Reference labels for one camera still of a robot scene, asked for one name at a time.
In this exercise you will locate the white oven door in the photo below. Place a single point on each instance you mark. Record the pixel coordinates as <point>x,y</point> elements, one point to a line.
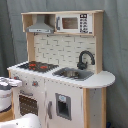
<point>28,101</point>

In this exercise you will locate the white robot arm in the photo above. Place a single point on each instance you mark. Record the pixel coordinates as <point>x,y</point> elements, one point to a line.
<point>27,121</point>

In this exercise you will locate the wooden toy kitchen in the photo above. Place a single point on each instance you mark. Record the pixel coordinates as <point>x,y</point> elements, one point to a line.
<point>63,49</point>

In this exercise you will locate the metal sink basin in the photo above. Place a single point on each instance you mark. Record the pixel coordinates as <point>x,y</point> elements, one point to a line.
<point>73,74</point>

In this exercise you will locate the black toy faucet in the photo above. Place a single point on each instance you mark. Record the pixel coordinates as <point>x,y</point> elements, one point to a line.
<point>83,63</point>

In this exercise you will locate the black stovetop red burners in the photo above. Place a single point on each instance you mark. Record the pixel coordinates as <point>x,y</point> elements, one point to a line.
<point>38,66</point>

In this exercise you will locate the right stove knob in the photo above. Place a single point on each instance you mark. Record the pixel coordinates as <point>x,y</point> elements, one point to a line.
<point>35,83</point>

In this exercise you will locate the white cupboard door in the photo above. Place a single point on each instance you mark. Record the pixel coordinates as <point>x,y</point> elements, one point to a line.
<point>55,121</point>

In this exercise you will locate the grey water dispenser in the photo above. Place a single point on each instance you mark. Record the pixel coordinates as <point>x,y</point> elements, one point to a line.
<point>63,106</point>

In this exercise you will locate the toy microwave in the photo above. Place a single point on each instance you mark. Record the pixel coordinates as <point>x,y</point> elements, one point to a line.
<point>74,23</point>

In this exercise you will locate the grey range hood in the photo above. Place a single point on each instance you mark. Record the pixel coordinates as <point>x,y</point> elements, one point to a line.
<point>40,26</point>

